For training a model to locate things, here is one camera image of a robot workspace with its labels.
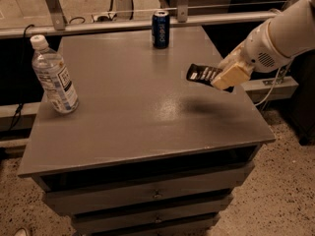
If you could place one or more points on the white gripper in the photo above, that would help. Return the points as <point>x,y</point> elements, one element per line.
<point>257,54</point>

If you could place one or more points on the black rxbar chocolate wrapper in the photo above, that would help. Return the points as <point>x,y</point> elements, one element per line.
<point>202,74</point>

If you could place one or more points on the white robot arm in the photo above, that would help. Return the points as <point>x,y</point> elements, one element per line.
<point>292,31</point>

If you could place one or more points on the clear plastic water bottle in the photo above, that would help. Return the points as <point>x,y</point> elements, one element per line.
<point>53,75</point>

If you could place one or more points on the blue pepsi soda can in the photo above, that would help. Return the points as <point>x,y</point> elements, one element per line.
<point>160,28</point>

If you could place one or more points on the grey drawer cabinet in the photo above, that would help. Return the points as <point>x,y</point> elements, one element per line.
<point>146,153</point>

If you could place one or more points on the white power strip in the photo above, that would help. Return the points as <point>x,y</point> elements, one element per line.
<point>108,17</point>

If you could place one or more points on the grey metal railing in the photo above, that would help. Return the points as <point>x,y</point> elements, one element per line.
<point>25,18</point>

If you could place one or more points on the white shoe tip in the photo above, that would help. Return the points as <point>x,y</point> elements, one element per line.
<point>22,232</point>

